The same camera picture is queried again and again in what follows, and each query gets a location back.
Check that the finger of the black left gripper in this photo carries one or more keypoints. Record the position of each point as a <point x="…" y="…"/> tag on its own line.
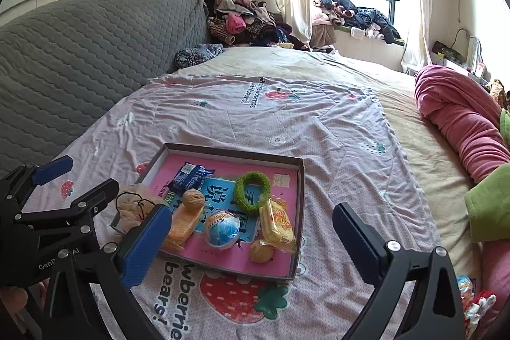
<point x="21" y="182"/>
<point x="81" y="211"/>

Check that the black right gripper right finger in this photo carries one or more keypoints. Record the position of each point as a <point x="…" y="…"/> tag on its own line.
<point x="435" y="308"/>

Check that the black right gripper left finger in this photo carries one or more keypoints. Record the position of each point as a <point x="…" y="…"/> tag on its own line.
<point x="71" y="311"/>

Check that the cream fabric pouch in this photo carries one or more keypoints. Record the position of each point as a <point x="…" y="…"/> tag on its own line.
<point x="133" y="205"/>

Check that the orange cracker packet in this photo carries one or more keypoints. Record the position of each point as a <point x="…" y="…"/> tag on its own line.
<point x="183" y="223"/>

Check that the walnut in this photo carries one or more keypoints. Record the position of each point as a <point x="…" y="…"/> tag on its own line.
<point x="261" y="252"/>
<point x="193" y="200"/>

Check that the blue white ball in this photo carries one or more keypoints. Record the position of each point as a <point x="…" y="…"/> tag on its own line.
<point x="221" y="229"/>

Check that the blue snack packet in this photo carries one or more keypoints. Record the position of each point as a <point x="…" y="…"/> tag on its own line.
<point x="189" y="177"/>

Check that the green fuzzy hair scrunchie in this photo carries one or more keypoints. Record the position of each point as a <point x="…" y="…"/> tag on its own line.
<point x="251" y="191"/>

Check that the yellow snack packet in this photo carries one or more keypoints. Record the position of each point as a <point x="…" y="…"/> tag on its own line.
<point x="277" y="230"/>

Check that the person's left hand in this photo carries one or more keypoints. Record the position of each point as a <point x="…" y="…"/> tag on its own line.
<point x="15" y="299"/>

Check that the red white candy wrapper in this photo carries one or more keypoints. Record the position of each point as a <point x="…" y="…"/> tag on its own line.
<point x="475" y="306"/>

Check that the green cloth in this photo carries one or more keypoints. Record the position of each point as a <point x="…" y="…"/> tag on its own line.
<point x="488" y="202"/>

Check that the shallow box with pink bottom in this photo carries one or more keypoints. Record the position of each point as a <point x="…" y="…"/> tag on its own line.
<point x="286" y="175"/>

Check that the grey quilted headboard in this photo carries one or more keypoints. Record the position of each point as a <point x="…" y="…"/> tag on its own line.
<point x="67" y="63"/>

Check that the pink strawberry bed sheet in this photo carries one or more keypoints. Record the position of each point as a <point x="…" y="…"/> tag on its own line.
<point x="343" y="130"/>

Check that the dark floral pillow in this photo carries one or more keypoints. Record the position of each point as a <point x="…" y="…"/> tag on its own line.
<point x="199" y="54"/>

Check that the pink quilt roll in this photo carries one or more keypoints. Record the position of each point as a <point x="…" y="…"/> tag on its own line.
<point x="463" y="111"/>

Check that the clothes pile by headboard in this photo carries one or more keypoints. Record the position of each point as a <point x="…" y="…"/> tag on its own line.
<point x="249" y="23"/>

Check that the clothes pile on windowsill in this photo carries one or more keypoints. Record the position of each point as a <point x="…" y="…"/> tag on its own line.
<point x="343" y="13"/>

